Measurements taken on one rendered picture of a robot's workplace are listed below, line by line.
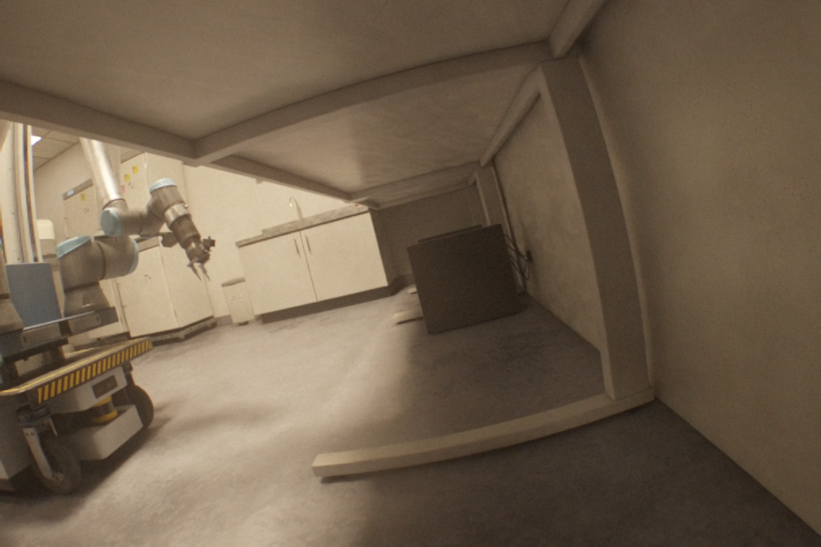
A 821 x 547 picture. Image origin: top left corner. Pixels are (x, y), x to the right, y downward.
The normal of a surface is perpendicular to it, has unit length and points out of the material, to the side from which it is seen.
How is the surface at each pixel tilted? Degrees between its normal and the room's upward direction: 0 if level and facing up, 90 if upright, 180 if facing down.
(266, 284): 90
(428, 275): 90
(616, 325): 90
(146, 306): 90
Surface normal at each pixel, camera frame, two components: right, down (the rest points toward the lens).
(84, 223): -0.07, 0.03
